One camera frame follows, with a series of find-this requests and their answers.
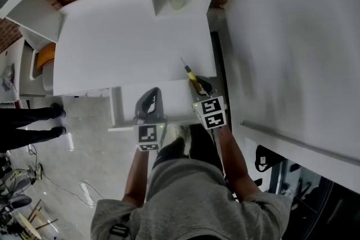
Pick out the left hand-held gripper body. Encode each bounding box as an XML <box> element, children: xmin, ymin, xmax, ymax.
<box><xmin>133</xmin><ymin>87</ymin><xmax>169</xmax><ymax>152</ymax></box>

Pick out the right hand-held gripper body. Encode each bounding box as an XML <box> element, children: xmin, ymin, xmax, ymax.
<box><xmin>188</xmin><ymin>75</ymin><xmax>227</xmax><ymax>130</ymax></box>

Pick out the yellow-handled screwdriver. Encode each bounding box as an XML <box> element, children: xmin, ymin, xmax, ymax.
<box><xmin>179</xmin><ymin>56</ymin><xmax>203</xmax><ymax>93</ymax></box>

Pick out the person's left forearm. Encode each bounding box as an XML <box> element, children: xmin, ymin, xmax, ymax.
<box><xmin>121</xmin><ymin>147</ymin><xmax>150</xmax><ymax>209</ymax></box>

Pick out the person's right forearm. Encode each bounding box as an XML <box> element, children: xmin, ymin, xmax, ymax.
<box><xmin>215</xmin><ymin>126</ymin><xmax>264</xmax><ymax>203</ymax></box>

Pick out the person's pale shoe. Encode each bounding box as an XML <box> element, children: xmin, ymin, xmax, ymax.
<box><xmin>173</xmin><ymin>125</ymin><xmax>188</xmax><ymax>144</ymax></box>

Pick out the white desk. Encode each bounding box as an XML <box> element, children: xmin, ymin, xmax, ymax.
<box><xmin>53</xmin><ymin>0</ymin><xmax>217</xmax><ymax>96</ymax></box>

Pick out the black bag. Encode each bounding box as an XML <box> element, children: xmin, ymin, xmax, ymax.
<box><xmin>254</xmin><ymin>144</ymin><xmax>285</xmax><ymax>174</ymax></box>

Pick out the person's grey shirt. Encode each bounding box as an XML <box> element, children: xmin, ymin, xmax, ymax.
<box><xmin>90</xmin><ymin>159</ymin><xmax>292</xmax><ymax>240</ymax></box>

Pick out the large white partition panel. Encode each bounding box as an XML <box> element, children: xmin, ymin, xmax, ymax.
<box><xmin>224</xmin><ymin>0</ymin><xmax>360</xmax><ymax>194</ymax></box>

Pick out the white chair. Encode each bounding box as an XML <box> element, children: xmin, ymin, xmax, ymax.
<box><xmin>29</xmin><ymin>42</ymin><xmax>57</xmax><ymax>93</ymax></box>

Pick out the yellow object on shelf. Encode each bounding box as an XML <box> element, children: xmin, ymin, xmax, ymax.
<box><xmin>36</xmin><ymin>43</ymin><xmax>56</xmax><ymax>70</ymax></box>

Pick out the white side table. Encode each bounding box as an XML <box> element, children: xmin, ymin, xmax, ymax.
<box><xmin>0</xmin><ymin>36</ymin><xmax>28</xmax><ymax>102</ymax></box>

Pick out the clear plastic bag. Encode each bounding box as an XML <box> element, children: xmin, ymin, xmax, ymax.
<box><xmin>1</xmin><ymin>63</ymin><xmax>16</xmax><ymax>92</ymax></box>

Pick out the grey scooter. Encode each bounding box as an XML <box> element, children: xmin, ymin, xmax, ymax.
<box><xmin>0</xmin><ymin>162</ymin><xmax>44</xmax><ymax>209</ymax></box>

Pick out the wooden stool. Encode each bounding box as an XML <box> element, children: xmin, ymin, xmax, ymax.
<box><xmin>18</xmin><ymin>199</ymin><xmax>59</xmax><ymax>239</ymax></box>

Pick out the black strap buckle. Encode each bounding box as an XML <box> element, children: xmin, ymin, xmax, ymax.
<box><xmin>109</xmin><ymin>223</ymin><xmax>130</xmax><ymax>238</ymax></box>

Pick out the black floor cable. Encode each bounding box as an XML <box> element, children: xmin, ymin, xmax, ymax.
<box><xmin>28</xmin><ymin>146</ymin><xmax>85</xmax><ymax>197</ymax></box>

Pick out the black glass door frame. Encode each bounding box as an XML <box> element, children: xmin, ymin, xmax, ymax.
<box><xmin>264</xmin><ymin>160</ymin><xmax>360</xmax><ymax>240</ymax></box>

